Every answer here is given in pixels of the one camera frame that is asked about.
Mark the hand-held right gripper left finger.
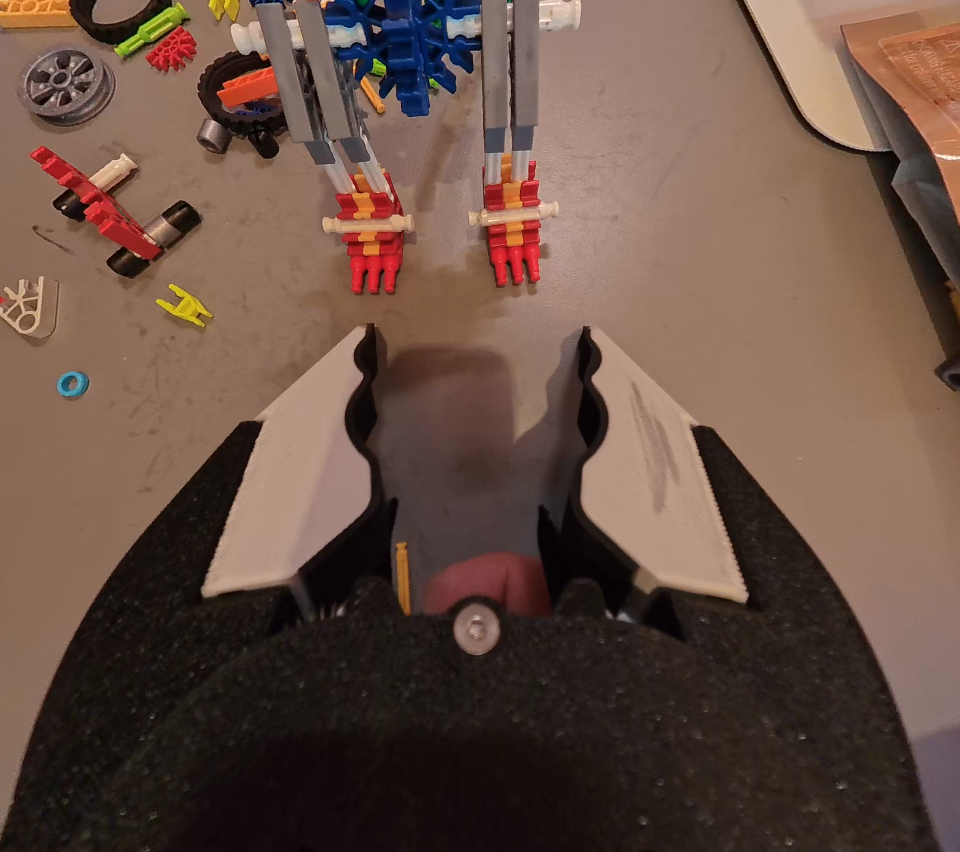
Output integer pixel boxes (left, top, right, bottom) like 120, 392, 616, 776
199, 323, 399, 624

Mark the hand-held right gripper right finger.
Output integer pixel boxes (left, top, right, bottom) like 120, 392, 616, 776
537, 325, 751, 622

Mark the colourful construction toy dinosaur model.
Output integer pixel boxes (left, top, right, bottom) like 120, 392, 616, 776
210, 0, 582, 296

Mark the person's right hand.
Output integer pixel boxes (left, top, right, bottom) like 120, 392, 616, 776
423, 552, 555, 617

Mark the red toy axle assembly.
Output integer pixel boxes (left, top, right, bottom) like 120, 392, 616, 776
30, 147, 204, 279

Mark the orange connector piece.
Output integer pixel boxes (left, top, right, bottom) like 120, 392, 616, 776
217, 72, 277, 107

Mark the black toy tire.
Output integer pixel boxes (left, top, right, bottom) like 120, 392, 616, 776
71, 0, 172, 45
197, 51, 290, 137

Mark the red snowflake connector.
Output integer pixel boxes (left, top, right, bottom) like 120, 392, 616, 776
146, 27, 198, 73

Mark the grey spoked toy wheel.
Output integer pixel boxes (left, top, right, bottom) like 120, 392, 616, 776
18, 45, 117, 127

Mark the printed toy packaging bag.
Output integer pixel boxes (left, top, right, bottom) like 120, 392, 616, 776
840, 12, 960, 291

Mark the lime green rod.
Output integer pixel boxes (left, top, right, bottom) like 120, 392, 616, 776
114, 3, 190, 60

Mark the white adjustable book stand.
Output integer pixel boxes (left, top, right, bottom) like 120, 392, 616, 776
688, 0, 960, 152

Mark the yellow half-circle connector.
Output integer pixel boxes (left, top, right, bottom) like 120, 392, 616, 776
0, 0, 78, 30

